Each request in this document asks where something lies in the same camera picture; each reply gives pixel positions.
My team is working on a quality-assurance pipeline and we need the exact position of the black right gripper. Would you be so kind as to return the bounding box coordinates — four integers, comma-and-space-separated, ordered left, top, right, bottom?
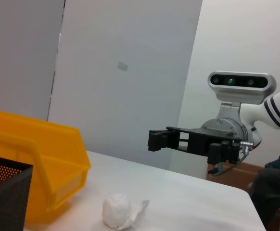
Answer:
148, 126, 242, 165

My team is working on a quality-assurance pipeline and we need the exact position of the white paper ball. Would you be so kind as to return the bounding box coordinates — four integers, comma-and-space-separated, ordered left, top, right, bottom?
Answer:
102, 193, 150, 229

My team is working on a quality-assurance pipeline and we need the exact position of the black mesh pen holder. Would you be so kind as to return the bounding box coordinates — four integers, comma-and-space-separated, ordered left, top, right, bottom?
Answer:
0, 154, 34, 231

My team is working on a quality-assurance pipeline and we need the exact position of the white partition panel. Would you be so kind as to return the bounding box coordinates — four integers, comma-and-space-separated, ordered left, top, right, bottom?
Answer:
47, 0, 203, 180
0, 0, 66, 121

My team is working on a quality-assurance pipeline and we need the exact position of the yellow plastic storage bin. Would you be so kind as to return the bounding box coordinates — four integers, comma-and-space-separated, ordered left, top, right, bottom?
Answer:
0, 108, 91, 224

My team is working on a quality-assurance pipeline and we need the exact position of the seated person in dark clothes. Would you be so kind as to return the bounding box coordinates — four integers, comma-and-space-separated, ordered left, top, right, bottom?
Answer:
249, 141, 280, 228

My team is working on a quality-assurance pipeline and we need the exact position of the right gripper cable with plugs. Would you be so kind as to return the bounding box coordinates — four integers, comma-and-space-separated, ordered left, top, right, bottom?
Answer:
208, 141, 253, 178

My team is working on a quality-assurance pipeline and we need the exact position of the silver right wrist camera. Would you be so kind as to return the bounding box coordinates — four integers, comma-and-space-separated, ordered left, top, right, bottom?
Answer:
207, 71, 277, 121

